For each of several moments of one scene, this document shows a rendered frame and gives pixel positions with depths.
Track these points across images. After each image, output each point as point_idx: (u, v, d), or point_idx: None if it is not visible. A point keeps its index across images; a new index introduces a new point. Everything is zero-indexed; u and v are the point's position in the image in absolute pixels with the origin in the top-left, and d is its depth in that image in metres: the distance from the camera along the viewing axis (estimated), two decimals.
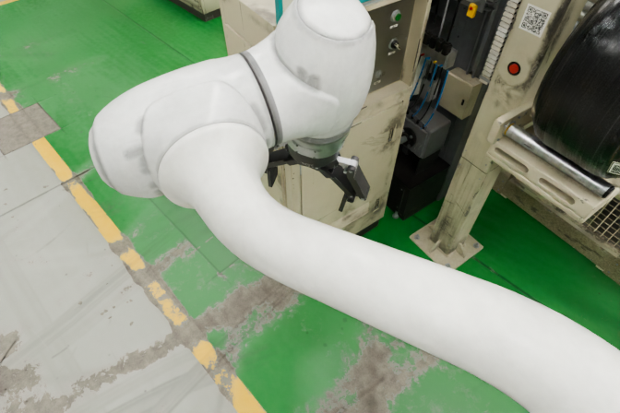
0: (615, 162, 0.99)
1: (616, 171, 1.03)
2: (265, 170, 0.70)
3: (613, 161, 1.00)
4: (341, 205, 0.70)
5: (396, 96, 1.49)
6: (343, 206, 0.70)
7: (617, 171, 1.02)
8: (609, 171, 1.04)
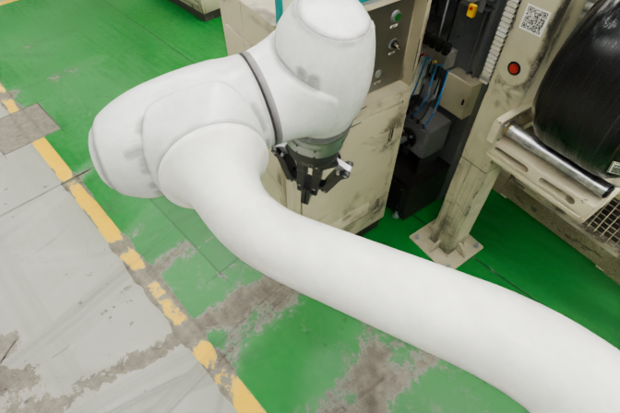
0: (615, 161, 1.00)
1: (616, 171, 1.03)
2: (299, 187, 0.72)
3: (613, 161, 1.00)
4: (306, 197, 0.73)
5: (396, 96, 1.49)
6: (308, 198, 0.73)
7: (617, 171, 1.02)
8: (609, 171, 1.04)
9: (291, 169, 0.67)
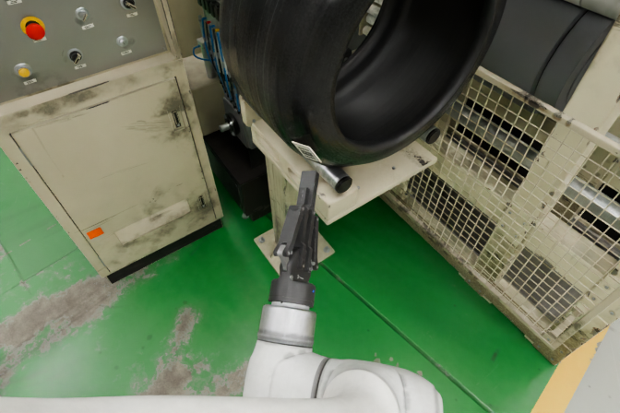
0: (294, 142, 0.73)
1: (308, 156, 0.76)
2: (299, 194, 0.72)
3: (292, 142, 0.73)
4: None
5: (158, 70, 1.23)
6: None
7: (307, 155, 0.76)
8: (304, 156, 0.78)
9: (291, 224, 0.69)
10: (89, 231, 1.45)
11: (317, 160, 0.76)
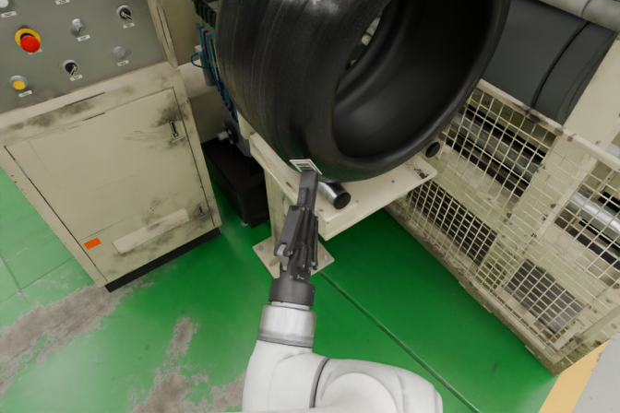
0: (292, 159, 0.72)
1: None
2: (299, 194, 0.72)
3: (290, 160, 0.72)
4: None
5: (155, 80, 1.22)
6: None
7: (307, 170, 0.75)
8: None
9: (291, 224, 0.69)
10: (87, 241, 1.44)
11: (317, 173, 0.75)
